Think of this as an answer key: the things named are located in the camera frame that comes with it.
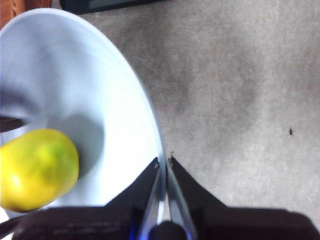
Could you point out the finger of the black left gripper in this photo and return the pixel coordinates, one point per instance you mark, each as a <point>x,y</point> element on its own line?
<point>10,124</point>
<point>8,225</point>

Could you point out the black flat tray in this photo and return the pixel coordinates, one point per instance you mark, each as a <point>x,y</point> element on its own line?
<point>105,5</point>

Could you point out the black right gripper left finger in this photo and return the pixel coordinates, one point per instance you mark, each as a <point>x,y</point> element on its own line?
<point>120,215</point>

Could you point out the blue round plate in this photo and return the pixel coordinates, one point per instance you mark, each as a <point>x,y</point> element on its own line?
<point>75,75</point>

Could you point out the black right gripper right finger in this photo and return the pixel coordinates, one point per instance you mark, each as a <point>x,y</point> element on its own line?
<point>225,222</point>

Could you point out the yellow lemon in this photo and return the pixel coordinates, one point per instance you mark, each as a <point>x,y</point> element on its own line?
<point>37,170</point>

